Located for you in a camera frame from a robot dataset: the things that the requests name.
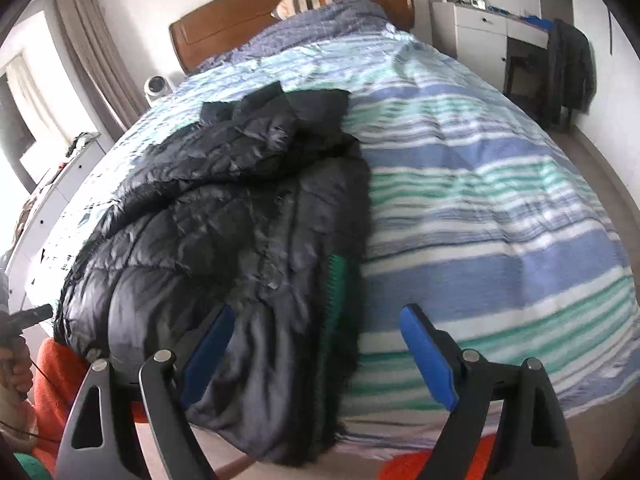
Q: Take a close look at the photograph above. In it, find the beige curtain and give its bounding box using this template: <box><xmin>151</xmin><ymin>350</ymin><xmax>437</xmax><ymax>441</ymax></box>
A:
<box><xmin>54</xmin><ymin>0</ymin><xmax>149</xmax><ymax>141</ymax></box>

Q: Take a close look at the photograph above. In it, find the striped blue green duvet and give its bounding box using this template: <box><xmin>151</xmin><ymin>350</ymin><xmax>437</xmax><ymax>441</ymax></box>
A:
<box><xmin>30</xmin><ymin>32</ymin><xmax>639</xmax><ymax>458</ymax></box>

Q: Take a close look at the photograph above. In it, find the white window drawer cabinet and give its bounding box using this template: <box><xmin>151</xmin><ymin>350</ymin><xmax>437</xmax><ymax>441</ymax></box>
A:
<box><xmin>6</xmin><ymin>133</ymin><xmax>105</xmax><ymax>312</ymax></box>

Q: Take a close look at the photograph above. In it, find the person left hand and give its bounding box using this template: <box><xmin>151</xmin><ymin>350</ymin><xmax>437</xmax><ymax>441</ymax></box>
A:
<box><xmin>0</xmin><ymin>336</ymin><xmax>34</xmax><ymax>401</ymax></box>

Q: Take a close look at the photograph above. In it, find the black puffer jacket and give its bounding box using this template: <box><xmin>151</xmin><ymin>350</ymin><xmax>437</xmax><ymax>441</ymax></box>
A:
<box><xmin>54</xmin><ymin>83</ymin><xmax>370</xmax><ymax>466</ymax></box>

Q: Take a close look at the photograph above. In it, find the blue checked pillow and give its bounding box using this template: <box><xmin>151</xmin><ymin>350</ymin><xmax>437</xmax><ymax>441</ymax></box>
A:
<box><xmin>192</xmin><ymin>0</ymin><xmax>398</xmax><ymax>74</ymax></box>

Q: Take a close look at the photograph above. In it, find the white desk with drawers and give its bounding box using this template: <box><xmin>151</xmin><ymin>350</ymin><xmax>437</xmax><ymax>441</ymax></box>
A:
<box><xmin>430</xmin><ymin>0</ymin><xmax>548</xmax><ymax>91</ymax></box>

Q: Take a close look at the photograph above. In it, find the orange fleece garment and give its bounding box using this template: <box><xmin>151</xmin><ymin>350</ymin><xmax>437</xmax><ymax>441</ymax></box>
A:
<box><xmin>29</xmin><ymin>337</ymin><xmax>151</xmax><ymax>476</ymax></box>

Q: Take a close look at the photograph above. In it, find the dark coat on chair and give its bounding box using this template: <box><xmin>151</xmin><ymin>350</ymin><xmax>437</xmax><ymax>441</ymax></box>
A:
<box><xmin>540</xmin><ymin>20</ymin><xmax>596</xmax><ymax>128</ymax></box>

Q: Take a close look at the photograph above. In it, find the white round fan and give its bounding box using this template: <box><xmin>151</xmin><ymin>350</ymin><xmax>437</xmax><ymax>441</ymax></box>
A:
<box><xmin>143</xmin><ymin>75</ymin><xmax>174</xmax><ymax>106</ymax></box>

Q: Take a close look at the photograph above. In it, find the wooden headboard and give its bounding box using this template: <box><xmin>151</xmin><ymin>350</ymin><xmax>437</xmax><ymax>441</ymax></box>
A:
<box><xmin>169</xmin><ymin>0</ymin><xmax>416</xmax><ymax>75</ymax></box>

